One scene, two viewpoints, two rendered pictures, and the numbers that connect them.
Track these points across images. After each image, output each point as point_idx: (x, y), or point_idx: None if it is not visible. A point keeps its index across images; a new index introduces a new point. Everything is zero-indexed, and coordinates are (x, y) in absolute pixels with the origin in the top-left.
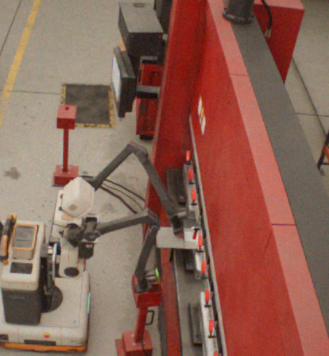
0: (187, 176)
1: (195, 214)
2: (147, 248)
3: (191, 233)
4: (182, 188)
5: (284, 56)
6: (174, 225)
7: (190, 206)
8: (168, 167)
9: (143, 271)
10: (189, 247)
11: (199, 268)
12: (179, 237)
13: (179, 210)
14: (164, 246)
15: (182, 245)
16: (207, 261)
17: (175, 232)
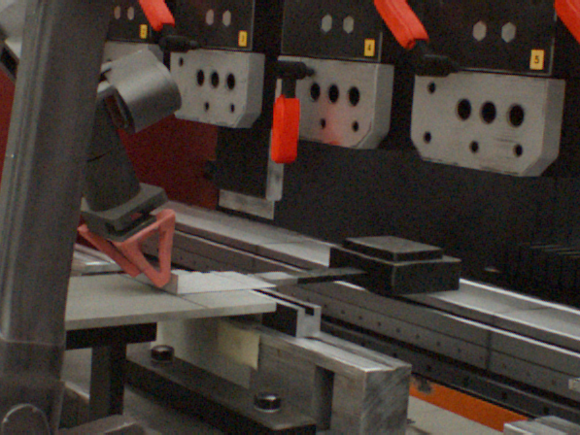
0: None
1: (200, 108)
2: (59, 143)
3: (187, 277)
4: None
5: None
6: (108, 173)
7: (77, 257)
8: None
9: (55, 393)
10: (232, 304)
11: (368, 365)
12: (143, 291)
13: (120, 60)
14: (91, 317)
15: (185, 303)
16: (558, 36)
17: (125, 217)
